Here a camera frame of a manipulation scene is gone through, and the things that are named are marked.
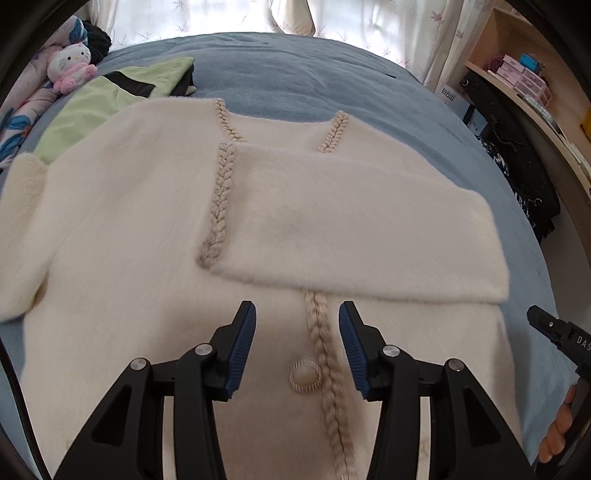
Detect black hanging bag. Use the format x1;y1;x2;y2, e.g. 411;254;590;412
461;71;561;243

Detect dark bundled clothes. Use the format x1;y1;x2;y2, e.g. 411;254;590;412
82;21;113;65

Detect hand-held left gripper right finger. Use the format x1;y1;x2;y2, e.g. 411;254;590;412
338;301;536;480

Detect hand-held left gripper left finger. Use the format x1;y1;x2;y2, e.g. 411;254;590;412
54;301;257;480

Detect floral pillow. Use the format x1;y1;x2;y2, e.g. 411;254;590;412
0;44;63;171

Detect white patterned curtain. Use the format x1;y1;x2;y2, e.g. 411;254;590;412
99;0;495;86

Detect blue bed sheet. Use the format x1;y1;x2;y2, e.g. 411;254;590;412
0;32;566;480

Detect stack of pink boxes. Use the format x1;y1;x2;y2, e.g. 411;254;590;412
495;54;548;97

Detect person's right hand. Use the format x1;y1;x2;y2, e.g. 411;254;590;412
539;384;579;463

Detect white cat plush pink outfit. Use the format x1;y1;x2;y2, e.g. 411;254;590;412
47;42;99;95

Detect cream fuzzy braided-trim cardigan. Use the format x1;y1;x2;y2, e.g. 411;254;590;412
0;97;525;480

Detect white labelled box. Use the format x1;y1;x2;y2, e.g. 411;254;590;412
438;83;465;114

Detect light green garment black trim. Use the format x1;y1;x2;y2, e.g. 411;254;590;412
34;56;197;164

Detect wooden shelf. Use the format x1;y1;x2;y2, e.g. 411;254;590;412
464;0;591;195

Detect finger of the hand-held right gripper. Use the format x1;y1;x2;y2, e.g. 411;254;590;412
526;305;568;354

